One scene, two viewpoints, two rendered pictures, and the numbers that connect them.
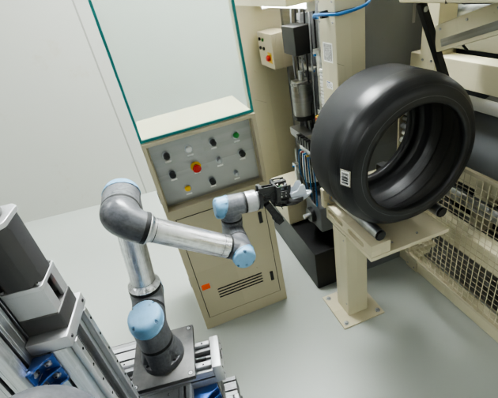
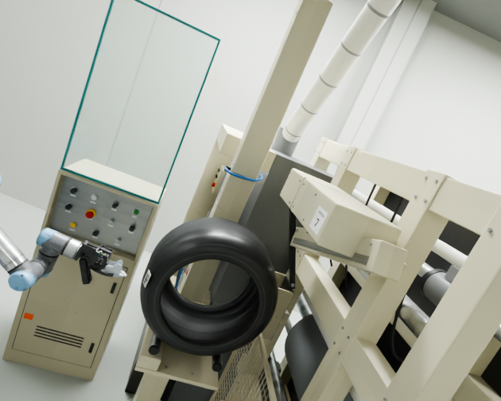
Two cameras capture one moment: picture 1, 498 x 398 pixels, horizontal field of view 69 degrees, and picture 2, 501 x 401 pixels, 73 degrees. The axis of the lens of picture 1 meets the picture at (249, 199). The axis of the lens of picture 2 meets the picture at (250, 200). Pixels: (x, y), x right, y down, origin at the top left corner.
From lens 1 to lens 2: 0.61 m
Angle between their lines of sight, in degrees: 19
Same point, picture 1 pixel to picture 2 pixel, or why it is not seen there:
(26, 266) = not seen: outside the picture
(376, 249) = (144, 360)
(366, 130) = (179, 252)
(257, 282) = (75, 344)
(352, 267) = (150, 383)
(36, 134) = (43, 130)
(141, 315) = not seen: outside the picture
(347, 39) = (232, 194)
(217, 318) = (17, 355)
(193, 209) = not seen: hidden behind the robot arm
